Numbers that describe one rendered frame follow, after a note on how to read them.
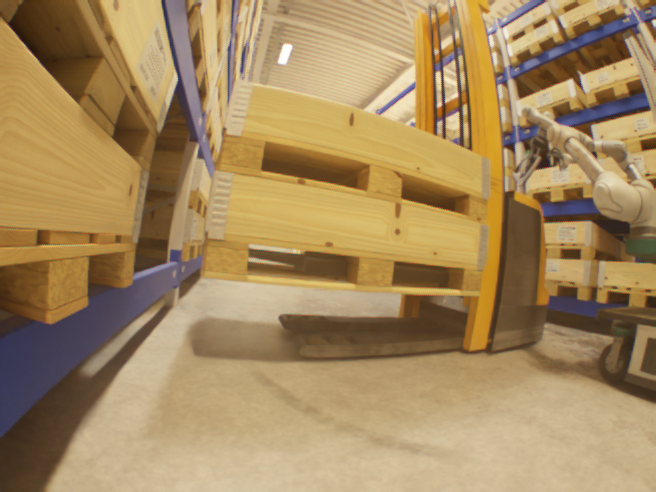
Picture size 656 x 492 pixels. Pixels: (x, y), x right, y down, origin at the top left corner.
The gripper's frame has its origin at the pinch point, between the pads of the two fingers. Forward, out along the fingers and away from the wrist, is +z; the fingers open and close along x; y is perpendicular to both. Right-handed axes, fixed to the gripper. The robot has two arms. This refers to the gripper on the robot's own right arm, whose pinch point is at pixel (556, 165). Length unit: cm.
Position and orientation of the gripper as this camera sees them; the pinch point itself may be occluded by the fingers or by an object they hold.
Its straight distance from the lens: 229.4
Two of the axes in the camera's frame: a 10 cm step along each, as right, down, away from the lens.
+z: -5.0, 7.8, -3.9
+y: -1.3, -5.1, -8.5
